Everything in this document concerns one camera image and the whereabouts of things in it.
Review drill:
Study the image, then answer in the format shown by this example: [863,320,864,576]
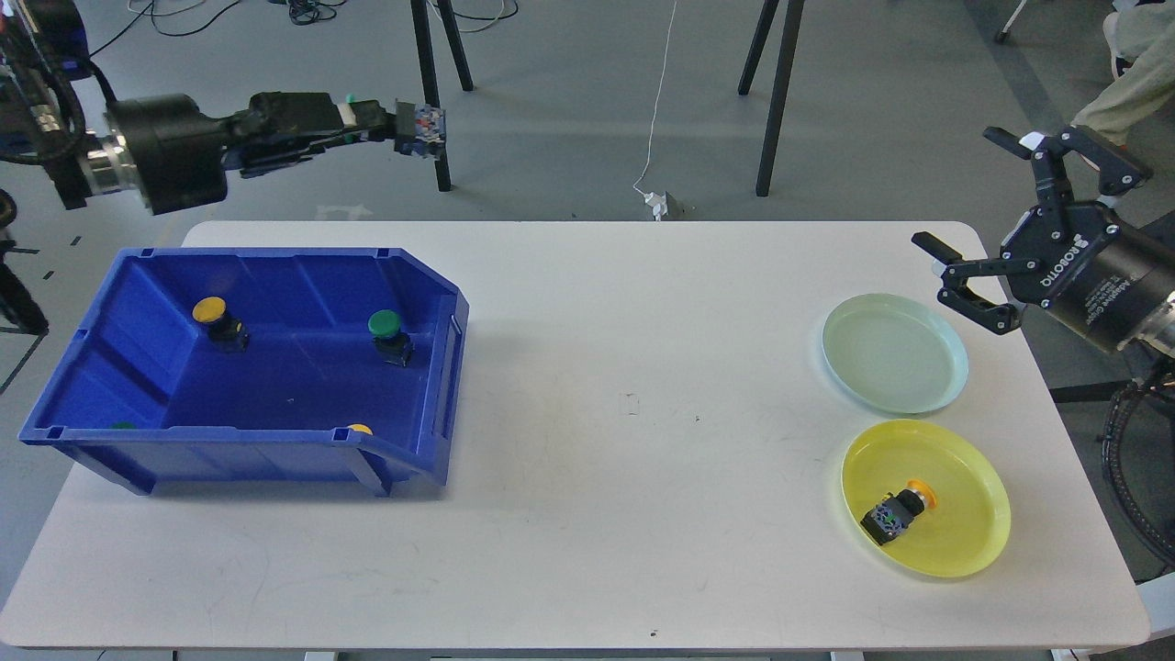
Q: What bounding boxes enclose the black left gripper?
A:
[106,92,397,215]

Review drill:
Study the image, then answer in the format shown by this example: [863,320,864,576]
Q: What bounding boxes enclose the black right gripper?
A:
[912,126,1174,356]

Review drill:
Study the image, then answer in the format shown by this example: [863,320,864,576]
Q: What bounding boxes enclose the yellow push button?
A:
[859,478,936,545]
[192,296,251,353]

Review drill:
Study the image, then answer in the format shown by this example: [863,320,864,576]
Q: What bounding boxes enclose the green push button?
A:
[365,308,415,367]
[337,99,447,160]

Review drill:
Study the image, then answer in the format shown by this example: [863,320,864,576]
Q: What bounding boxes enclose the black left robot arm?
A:
[4,1,417,215]

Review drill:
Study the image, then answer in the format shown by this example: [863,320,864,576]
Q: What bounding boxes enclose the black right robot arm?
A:
[912,126,1174,567]

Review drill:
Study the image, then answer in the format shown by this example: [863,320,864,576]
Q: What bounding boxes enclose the pale green plate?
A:
[820,294,971,417]

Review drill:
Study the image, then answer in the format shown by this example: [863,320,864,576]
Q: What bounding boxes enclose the yellow plate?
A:
[835,420,1012,580]

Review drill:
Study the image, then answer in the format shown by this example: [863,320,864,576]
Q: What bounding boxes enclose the black stand legs left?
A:
[409,0,476,193]

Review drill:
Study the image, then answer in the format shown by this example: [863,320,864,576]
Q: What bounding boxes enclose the black stand legs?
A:
[409,0,476,193]
[737,1,806,197]

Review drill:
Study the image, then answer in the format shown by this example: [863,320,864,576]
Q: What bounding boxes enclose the blue plastic bin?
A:
[18,248,469,495]

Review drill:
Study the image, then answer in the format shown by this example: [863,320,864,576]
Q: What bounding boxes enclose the black stand legs right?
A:
[737,1,806,197]

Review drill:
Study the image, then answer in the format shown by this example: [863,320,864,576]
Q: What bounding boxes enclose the black floor cables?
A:
[87,0,521,56]

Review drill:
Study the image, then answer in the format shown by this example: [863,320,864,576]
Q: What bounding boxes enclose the white cable with plug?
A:
[631,0,685,221]

